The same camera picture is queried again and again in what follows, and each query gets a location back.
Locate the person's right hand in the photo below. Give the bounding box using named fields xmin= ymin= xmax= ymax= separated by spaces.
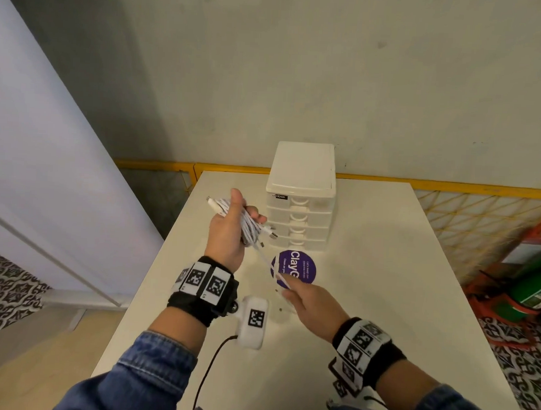
xmin=277 ymin=278 xmax=352 ymax=346

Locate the person's left hand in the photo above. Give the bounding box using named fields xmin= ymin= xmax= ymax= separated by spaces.
xmin=203 ymin=187 xmax=269 ymax=276

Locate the white charging cable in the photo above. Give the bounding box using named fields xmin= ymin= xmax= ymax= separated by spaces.
xmin=202 ymin=196 xmax=299 ymax=290

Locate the person's left forearm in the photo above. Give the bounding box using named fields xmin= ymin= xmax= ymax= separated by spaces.
xmin=52 ymin=299 xmax=210 ymax=410

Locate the person's right forearm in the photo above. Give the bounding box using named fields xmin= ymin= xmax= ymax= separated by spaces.
xmin=372 ymin=356 xmax=539 ymax=410

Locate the round purple sticker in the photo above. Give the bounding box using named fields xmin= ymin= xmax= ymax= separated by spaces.
xmin=270 ymin=249 xmax=319 ymax=285

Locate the white plastic drawer organizer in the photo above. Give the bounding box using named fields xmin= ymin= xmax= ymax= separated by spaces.
xmin=262 ymin=140 xmax=339 ymax=253

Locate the black left wristband with markers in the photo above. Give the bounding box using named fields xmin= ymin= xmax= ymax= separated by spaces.
xmin=166 ymin=253 xmax=242 ymax=330

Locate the black wristband with markers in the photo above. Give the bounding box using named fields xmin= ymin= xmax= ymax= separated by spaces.
xmin=327 ymin=315 xmax=409 ymax=400
xmin=166 ymin=253 xmax=242 ymax=330

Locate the black right wristband with markers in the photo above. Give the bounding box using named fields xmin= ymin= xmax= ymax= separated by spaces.
xmin=327 ymin=315 xmax=409 ymax=400

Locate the white door panel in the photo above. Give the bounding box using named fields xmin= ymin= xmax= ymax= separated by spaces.
xmin=0 ymin=0 xmax=177 ymax=311

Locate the red metal stand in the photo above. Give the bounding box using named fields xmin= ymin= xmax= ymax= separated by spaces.
xmin=461 ymin=210 xmax=541 ymax=352

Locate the green gas cylinder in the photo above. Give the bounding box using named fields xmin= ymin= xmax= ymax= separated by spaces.
xmin=505 ymin=264 xmax=541 ymax=324

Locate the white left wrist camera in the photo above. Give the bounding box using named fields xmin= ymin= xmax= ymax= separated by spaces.
xmin=234 ymin=294 xmax=270 ymax=352

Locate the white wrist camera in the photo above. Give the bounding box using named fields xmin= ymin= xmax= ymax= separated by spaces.
xmin=325 ymin=381 xmax=394 ymax=410
xmin=234 ymin=294 xmax=270 ymax=352

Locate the thin black camera cable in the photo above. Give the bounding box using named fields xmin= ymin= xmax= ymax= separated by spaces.
xmin=190 ymin=332 xmax=240 ymax=410

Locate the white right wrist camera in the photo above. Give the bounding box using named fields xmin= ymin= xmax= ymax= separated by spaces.
xmin=325 ymin=381 xmax=394 ymax=410

